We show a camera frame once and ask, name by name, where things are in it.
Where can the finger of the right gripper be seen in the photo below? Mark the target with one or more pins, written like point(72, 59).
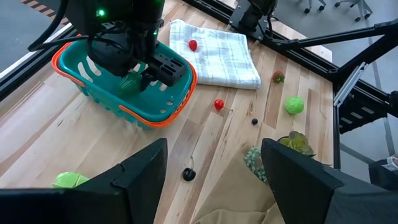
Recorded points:
point(145, 81)

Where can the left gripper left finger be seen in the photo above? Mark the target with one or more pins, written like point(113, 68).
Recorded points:
point(136, 186)

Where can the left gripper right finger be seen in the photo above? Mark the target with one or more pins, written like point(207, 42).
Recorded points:
point(298, 193)

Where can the dark green vegetable toy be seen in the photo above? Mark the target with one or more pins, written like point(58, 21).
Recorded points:
point(130, 85)

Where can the dark cherry toy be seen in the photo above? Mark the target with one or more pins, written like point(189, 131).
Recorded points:
point(189, 175)

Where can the red strawberry toy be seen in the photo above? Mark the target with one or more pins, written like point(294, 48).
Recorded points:
point(193, 45)

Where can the small dark blueberry toy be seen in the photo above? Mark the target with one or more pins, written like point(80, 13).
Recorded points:
point(254, 121)

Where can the bright green round cabbage toy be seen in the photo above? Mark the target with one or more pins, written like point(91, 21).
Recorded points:
point(294, 105)

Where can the strawberry toy with green leaves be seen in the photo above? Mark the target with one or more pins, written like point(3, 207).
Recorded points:
point(278, 77)

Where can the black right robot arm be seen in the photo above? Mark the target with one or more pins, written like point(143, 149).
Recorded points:
point(124, 12)

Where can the teal basket with orange rim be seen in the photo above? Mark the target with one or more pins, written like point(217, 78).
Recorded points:
point(155, 105)

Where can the succulent plant in black bowl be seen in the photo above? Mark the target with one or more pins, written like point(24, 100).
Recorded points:
point(297, 143)

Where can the beige linen cloth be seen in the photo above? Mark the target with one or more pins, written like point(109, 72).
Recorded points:
point(236, 193)

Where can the light green lettuce toy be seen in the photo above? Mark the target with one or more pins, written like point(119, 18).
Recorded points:
point(68, 180)

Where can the bright red cherry toy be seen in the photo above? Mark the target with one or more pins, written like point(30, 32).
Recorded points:
point(219, 104)

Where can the white plaid dish towel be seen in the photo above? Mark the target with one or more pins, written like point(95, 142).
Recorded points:
point(224, 59)

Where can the dark metal stand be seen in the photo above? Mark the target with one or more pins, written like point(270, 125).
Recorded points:
point(357, 102)

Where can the office chair base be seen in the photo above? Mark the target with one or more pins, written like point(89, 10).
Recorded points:
point(314, 6)
point(357, 9)

